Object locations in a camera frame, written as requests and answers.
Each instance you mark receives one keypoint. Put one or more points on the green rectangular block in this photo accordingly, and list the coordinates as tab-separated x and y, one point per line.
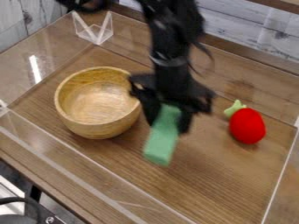
163	136

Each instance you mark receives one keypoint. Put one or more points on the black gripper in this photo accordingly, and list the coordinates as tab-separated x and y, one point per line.
169	84

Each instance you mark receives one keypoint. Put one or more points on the clear acrylic tray wall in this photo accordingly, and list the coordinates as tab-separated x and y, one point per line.
99	196

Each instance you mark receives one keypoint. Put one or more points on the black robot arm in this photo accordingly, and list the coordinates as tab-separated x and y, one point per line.
176	27

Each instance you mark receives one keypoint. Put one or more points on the clear acrylic corner bracket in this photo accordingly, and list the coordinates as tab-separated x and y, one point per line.
95	33

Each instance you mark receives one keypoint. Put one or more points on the light wooden bowl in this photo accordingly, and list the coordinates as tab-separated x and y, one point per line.
93	103

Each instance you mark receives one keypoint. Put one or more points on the red plush strawberry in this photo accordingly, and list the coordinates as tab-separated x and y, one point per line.
245	123

